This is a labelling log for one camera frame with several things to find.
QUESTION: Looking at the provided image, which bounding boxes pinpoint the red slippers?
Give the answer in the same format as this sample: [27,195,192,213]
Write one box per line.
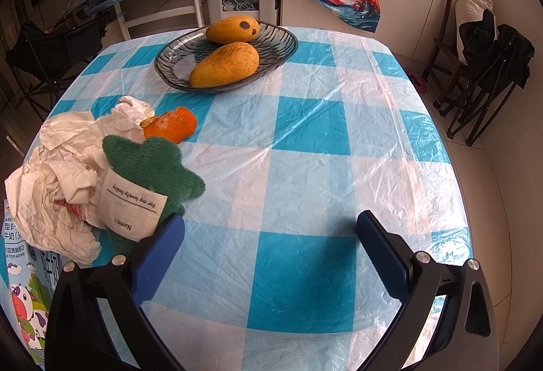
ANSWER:
[405,70,429,92]

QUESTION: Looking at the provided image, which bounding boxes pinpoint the white paper towel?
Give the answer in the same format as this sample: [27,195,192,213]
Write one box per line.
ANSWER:
[5,110,113,266]

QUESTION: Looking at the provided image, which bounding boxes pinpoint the white tissue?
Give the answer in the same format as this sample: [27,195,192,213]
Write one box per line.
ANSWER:
[111,96,156,141]

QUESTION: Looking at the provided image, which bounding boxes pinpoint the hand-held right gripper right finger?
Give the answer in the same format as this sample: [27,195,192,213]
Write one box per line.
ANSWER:
[357,210,497,371]

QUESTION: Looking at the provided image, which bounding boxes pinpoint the white plastic bag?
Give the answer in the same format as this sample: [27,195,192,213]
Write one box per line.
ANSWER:
[455,0,495,67]

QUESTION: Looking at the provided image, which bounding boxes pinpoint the white cables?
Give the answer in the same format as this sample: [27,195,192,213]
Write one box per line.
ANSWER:
[222,0,260,14]

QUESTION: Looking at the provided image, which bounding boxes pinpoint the blue checkered tablecloth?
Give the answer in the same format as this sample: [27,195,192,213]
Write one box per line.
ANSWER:
[23,25,474,371]

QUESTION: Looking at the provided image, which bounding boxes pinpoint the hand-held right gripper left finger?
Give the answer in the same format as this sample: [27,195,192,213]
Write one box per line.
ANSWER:
[44,215,187,371]

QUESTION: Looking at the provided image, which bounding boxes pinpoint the folded black chair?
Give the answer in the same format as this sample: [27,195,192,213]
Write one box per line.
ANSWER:
[437,10,536,147]

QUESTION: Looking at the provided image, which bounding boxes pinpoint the wooden chair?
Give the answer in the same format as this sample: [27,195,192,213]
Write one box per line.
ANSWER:
[426,0,468,100]

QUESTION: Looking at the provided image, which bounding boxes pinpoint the yellow mango with dark spot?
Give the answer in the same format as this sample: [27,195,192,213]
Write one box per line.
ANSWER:
[206,15,261,44]

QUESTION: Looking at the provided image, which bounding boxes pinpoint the green fleece cloth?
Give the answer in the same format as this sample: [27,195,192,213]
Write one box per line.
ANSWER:
[99,134,207,255]

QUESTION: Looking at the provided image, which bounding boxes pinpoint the glass fruit plate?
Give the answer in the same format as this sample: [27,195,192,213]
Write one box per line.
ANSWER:
[154,20,299,93]

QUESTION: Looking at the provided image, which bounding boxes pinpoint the printed milk carton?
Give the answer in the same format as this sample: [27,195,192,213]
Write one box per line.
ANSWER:
[0,197,64,366]

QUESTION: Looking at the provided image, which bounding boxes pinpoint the black folding camp chair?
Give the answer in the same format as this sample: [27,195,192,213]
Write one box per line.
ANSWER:
[5,12,107,122]

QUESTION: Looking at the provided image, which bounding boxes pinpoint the orange peel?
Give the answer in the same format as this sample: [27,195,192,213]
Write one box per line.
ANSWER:
[140,106,198,143]

